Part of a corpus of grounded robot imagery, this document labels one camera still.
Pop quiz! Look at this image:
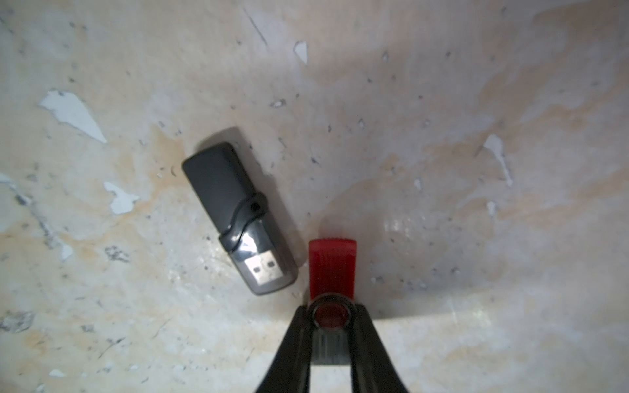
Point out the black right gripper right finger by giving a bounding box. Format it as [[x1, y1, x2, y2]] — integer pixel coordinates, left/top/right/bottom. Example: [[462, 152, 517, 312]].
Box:
[[347, 304, 408, 393]]

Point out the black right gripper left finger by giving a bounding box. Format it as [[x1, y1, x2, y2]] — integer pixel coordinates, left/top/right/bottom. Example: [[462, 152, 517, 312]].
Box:
[[257, 306, 313, 393]]

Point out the dark red usb drive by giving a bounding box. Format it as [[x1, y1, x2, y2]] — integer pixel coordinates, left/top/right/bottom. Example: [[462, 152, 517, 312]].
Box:
[[309, 238, 357, 366]]

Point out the black usb drive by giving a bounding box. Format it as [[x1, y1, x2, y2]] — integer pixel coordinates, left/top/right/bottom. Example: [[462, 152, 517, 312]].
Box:
[[182, 142, 298, 296]]

